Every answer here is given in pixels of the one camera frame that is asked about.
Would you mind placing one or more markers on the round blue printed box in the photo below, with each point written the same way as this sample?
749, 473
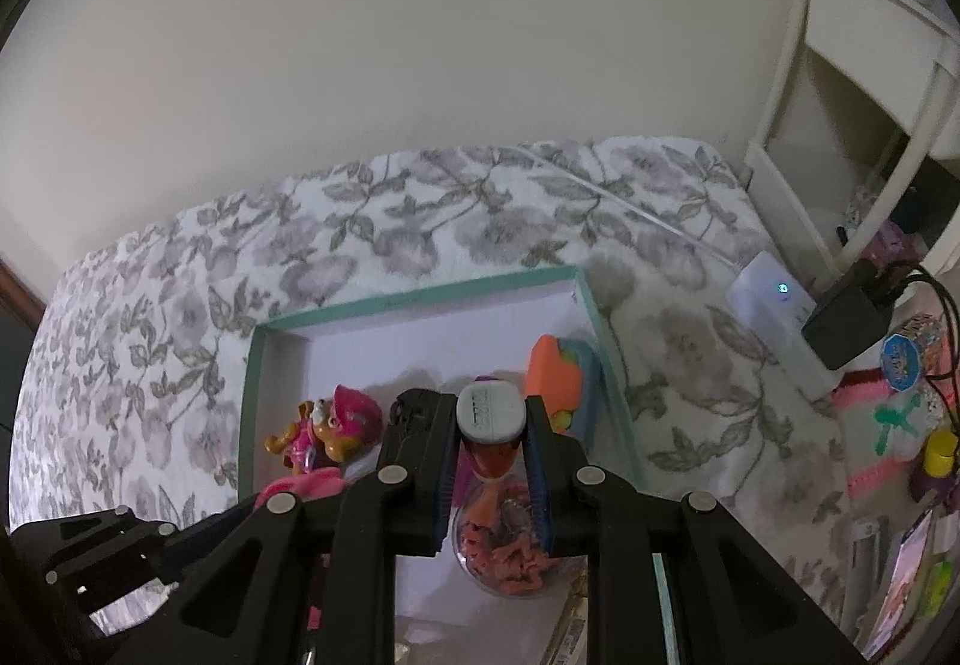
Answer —
909, 350

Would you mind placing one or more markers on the green yellow small box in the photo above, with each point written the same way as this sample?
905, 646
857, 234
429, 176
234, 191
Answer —
936, 590

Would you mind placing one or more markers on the dark grey charger adapter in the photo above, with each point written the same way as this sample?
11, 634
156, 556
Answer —
847, 320

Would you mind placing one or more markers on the grey white plastic tool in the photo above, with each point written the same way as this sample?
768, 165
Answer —
865, 575

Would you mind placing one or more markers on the teal white shallow box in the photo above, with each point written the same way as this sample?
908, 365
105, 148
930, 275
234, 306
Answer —
360, 350

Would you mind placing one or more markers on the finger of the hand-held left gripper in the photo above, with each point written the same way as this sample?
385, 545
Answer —
97, 560

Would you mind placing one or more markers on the white wooden shelf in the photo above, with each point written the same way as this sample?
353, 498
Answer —
855, 13

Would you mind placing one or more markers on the brown wooden frame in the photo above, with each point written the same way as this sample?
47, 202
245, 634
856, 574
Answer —
19, 294

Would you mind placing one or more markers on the black toy car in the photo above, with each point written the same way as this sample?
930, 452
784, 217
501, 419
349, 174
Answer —
416, 418

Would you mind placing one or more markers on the grey floral blanket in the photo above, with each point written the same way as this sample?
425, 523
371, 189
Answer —
375, 223

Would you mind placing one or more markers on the yellow small cylinder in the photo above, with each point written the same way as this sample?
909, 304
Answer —
941, 451

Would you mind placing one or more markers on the clear ball with pink pieces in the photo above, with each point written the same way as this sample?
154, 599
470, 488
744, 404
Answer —
502, 560

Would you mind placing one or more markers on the orange tube with grey cap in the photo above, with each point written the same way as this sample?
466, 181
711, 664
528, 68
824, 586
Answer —
489, 414

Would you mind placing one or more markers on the orange and blue fidget toy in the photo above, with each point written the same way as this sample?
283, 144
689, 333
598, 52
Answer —
555, 373

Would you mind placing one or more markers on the pink puppy figurine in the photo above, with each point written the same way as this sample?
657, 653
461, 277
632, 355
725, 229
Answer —
330, 429

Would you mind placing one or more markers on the white power bank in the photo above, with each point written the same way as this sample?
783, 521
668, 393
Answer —
772, 305

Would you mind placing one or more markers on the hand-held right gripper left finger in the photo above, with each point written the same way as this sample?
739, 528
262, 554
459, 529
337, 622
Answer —
448, 485

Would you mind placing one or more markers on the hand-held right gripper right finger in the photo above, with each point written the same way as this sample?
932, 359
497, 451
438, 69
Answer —
534, 485

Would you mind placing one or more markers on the pink toy watch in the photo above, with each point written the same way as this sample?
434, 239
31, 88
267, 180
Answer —
307, 485

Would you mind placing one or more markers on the pink knitted cloth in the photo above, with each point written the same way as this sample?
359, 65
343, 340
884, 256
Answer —
862, 440

